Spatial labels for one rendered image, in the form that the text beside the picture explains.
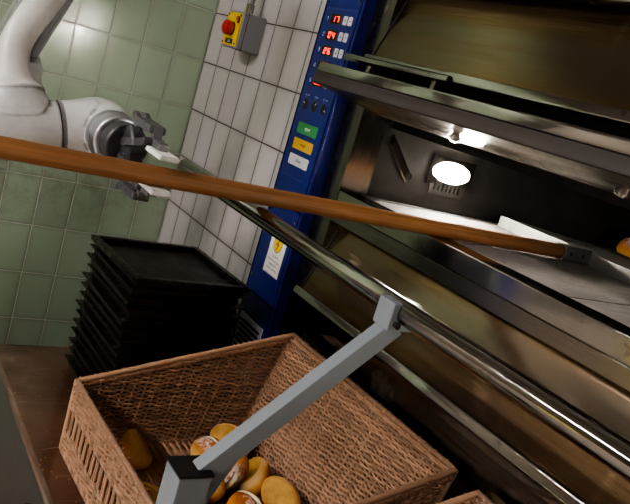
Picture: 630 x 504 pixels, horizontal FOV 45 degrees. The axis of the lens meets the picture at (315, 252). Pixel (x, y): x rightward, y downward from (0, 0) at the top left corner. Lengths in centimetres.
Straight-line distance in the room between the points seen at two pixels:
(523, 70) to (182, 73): 134
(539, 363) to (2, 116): 96
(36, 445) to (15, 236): 96
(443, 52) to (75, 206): 133
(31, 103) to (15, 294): 118
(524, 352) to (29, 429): 97
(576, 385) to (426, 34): 75
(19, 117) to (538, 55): 87
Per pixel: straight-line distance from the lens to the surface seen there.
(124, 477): 130
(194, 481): 87
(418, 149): 178
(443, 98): 126
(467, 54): 146
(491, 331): 134
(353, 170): 169
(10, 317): 251
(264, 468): 155
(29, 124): 137
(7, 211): 239
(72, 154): 110
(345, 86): 148
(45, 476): 152
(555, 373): 125
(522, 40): 139
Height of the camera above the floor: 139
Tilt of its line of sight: 12 degrees down
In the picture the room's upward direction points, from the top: 17 degrees clockwise
